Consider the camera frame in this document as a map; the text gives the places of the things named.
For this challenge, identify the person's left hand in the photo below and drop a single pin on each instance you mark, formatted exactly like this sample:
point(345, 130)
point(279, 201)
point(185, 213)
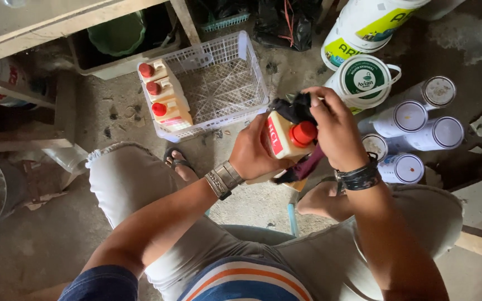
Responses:
point(247, 152)

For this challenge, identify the person's right hand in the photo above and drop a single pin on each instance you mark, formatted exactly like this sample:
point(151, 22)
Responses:
point(343, 131)

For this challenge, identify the cream bottle with red cap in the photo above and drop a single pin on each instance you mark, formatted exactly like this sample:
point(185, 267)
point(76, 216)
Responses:
point(168, 93)
point(174, 116)
point(157, 72)
point(285, 144)

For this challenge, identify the dark cloth rag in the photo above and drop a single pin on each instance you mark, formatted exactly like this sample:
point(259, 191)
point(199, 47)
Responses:
point(292, 109)

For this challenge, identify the white paint can metal lid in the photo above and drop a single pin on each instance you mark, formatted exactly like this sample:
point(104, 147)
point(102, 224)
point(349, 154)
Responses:
point(375, 145)
point(408, 118)
point(438, 91)
point(446, 133)
point(408, 168)

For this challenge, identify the black wrap wristband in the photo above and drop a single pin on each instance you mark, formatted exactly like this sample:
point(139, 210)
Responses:
point(360, 177)

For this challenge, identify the small white green-label paint bucket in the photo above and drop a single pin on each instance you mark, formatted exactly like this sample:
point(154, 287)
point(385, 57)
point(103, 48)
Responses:
point(362, 79)

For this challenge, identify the person's left foot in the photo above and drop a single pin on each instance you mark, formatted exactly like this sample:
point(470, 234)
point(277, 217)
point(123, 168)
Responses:
point(184, 169)

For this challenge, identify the person's foot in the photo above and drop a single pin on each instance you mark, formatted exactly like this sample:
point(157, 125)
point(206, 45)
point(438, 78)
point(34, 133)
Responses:
point(320, 202)
point(184, 169)

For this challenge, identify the white plastic mesh basket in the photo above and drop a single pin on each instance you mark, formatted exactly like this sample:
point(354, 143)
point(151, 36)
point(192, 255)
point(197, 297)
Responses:
point(220, 83)

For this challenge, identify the dark sandal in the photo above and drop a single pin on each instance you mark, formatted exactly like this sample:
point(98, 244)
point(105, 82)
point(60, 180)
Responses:
point(173, 159)

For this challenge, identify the person's right foot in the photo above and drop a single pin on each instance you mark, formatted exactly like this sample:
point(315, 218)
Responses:
point(320, 202)

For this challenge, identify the blue stool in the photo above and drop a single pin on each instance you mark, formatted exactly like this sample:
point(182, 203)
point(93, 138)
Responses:
point(293, 219)

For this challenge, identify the large white paint bucket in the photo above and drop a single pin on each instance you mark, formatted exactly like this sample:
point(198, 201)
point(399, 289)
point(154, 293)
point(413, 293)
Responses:
point(362, 25)

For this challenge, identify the light grey shorts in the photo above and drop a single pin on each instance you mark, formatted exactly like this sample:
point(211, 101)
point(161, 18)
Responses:
point(132, 184)

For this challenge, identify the black plastic bag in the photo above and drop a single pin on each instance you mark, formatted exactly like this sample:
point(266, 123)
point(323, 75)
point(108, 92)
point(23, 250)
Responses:
point(287, 21)

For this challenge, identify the blue striped shirt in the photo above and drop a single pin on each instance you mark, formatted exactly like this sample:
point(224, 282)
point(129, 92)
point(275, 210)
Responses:
point(241, 282)

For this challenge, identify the teal plastic basket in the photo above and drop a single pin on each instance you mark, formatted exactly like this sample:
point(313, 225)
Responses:
point(224, 21)

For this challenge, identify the wooden plank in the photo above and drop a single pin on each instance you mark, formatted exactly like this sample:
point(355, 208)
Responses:
point(481, 209)

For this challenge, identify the white open container box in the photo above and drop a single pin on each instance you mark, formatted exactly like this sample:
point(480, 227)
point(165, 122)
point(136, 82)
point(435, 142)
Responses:
point(98, 69)

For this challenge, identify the green plastic basin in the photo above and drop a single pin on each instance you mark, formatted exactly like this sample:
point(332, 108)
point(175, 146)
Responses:
point(117, 35)

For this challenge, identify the clear plastic bottle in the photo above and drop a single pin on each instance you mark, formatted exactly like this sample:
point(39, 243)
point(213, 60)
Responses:
point(67, 158)

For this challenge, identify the wooden low shelf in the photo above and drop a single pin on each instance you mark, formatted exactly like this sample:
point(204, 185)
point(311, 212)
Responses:
point(63, 108)

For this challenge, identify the wooden table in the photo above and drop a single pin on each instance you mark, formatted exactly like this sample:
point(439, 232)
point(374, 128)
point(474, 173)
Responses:
point(27, 25)

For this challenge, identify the printed packets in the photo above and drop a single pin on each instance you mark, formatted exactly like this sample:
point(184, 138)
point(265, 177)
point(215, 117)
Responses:
point(2, 83)

